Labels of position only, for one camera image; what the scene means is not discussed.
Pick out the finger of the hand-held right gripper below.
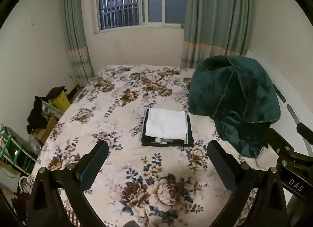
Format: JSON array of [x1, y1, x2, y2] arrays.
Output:
[[263, 129, 313, 169], [296, 122, 313, 145]]

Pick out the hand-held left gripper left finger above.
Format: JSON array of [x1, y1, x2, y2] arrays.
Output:
[[26, 140, 109, 227]]

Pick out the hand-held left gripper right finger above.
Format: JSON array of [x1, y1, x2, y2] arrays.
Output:
[[207, 140, 288, 227]]

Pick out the white t-shirt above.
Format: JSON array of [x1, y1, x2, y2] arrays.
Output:
[[145, 108, 188, 140]]

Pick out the stack of folded dark clothes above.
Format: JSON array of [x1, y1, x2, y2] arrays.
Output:
[[139, 108, 195, 147]]

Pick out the beige pillow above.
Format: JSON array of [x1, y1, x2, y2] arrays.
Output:
[[255, 146, 279, 171]]

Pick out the white headboard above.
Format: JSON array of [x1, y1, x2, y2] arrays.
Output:
[[245, 49, 313, 159]]

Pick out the floral bed sheet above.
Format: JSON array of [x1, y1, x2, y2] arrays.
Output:
[[32, 64, 269, 227]]

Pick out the cardboard box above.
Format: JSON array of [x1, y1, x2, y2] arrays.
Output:
[[33, 117, 58, 144]]

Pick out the dark green plush blanket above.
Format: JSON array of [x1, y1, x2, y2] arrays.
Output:
[[188, 56, 281, 158]]

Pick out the white plastic bin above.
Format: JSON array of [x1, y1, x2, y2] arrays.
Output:
[[41, 100, 65, 120]]

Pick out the yellow box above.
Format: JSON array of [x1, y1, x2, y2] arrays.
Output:
[[52, 91, 71, 113]]

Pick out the large black cloth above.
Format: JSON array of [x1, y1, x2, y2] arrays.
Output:
[[26, 96, 49, 134]]

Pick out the green rack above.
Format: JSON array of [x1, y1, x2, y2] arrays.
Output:
[[0, 124, 38, 176]]

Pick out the small black cloth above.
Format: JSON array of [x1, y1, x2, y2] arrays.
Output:
[[46, 86, 67, 100]]

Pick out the narrow green curtain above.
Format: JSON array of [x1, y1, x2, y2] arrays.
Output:
[[61, 0, 94, 87]]

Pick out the wide green curtain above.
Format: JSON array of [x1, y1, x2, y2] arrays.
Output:
[[180, 0, 253, 69]]

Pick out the white coiled cable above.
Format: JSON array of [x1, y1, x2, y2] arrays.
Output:
[[18, 175, 35, 194]]

